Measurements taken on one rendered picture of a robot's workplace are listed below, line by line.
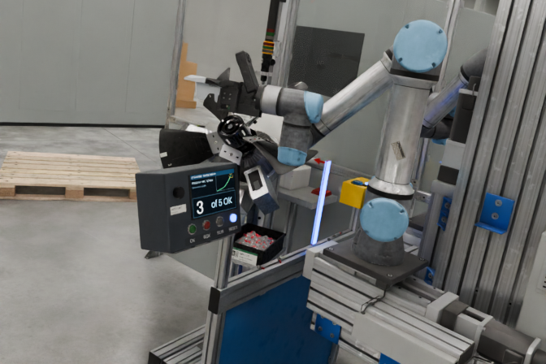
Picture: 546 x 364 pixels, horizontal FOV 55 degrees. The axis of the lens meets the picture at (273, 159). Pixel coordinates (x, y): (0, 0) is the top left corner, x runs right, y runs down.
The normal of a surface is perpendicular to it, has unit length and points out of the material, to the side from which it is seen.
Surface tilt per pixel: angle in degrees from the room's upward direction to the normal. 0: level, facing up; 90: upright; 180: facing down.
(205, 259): 90
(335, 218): 90
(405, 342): 90
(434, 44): 82
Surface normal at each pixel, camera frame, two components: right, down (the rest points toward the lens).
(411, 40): -0.24, 0.05
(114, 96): 0.59, 0.27
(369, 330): -0.65, 0.07
